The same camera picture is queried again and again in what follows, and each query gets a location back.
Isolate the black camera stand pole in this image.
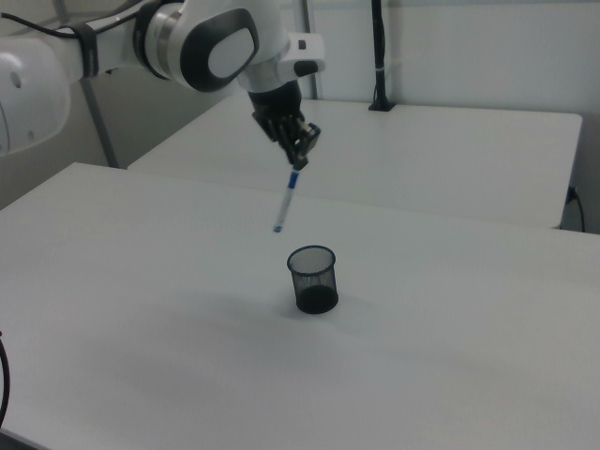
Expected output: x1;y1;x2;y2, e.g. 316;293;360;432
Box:
367;0;396;113

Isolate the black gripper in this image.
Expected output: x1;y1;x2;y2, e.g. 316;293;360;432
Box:
247;81;324;169

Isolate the black cable at table end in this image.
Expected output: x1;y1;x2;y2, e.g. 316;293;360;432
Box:
566;186;588;233

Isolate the black cable at table edge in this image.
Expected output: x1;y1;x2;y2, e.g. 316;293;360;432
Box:
0;329;12;426

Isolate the black cable strap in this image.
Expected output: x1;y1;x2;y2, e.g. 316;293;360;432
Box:
74;24;101;80

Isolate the thin grey partition post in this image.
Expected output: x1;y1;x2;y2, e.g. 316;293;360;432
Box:
82;77;121;170

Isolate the blue capped white marker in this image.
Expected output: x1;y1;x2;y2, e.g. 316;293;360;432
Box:
271;162;302;233

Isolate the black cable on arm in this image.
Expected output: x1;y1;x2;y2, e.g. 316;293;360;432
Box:
0;12;143;42

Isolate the black mesh pen cup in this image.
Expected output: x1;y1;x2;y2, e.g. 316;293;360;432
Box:
286;244;340;315

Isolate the white side table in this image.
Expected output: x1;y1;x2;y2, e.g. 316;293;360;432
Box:
127;96;584;232

